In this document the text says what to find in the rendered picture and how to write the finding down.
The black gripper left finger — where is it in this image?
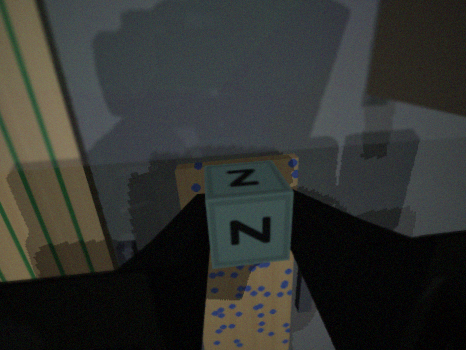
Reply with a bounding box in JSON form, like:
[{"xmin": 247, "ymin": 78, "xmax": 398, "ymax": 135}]
[{"xmin": 0, "ymin": 193, "xmax": 210, "ymax": 350}]

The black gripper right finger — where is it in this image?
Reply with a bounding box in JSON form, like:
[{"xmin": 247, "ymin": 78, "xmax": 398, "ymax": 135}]
[{"xmin": 291, "ymin": 189, "xmax": 466, "ymax": 350}]

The tan strip with blue dots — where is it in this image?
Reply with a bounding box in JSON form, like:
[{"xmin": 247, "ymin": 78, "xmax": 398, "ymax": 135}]
[{"xmin": 174, "ymin": 153, "xmax": 299, "ymax": 350}]

